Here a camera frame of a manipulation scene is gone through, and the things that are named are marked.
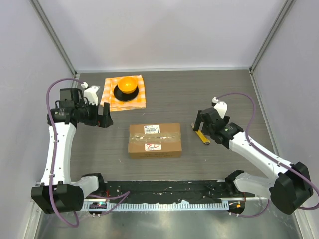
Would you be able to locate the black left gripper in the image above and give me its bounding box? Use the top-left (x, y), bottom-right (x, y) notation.
top-left (76, 99), bottom-right (113, 128)

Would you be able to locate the yellow utility knife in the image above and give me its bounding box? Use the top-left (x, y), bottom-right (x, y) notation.
top-left (191, 123), bottom-right (211, 145)

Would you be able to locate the brown cardboard express box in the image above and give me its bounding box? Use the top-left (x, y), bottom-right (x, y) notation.
top-left (128, 123), bottom-right (182, 159)

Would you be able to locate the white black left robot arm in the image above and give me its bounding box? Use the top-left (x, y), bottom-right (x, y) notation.
top-left (31, 86), bottom-right (113, 214)

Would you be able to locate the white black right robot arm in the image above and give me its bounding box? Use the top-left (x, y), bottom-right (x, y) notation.
top-left (194, 107), bottom-right (314, 215)

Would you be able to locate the orange checkered cloth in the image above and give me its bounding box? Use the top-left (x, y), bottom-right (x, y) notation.
top-left (100, 75), bottom-right (146, 112)

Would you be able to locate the orange bowl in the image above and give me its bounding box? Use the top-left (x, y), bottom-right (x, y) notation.
top-left (118, 76), bottom-right (138, 94)

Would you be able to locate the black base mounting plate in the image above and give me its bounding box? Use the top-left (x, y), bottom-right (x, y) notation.
top-left (105, 180), bottom-right (255, 204)

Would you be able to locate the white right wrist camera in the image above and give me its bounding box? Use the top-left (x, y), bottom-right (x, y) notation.
top-left (212, 97), bottom-right (228, 119)

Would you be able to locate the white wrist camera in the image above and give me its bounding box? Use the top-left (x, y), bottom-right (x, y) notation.
top-left (212, 97), bottom-right (228, 119)
top-left (81, 82), bottom-right (100, 105)

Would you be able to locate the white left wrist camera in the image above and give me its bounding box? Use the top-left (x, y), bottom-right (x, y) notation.
top-left (81, 82), bottom-right (100, 105)

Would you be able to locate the white slotted cable duct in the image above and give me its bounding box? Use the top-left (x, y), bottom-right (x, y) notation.
top-left (81, 200), bottom-right (229, 212)

